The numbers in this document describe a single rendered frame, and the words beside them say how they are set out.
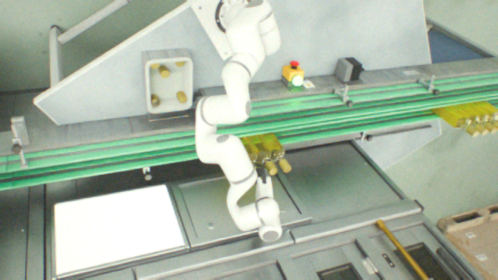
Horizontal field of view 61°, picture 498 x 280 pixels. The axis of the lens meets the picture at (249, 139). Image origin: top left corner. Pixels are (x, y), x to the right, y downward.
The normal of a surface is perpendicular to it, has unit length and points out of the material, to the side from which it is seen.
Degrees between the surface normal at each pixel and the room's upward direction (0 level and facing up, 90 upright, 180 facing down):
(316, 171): 89
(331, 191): 91
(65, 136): 90
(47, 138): 90
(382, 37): 0
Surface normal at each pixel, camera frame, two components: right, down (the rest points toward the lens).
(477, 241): 0.13, -0.72
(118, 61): 0.36, 0.57
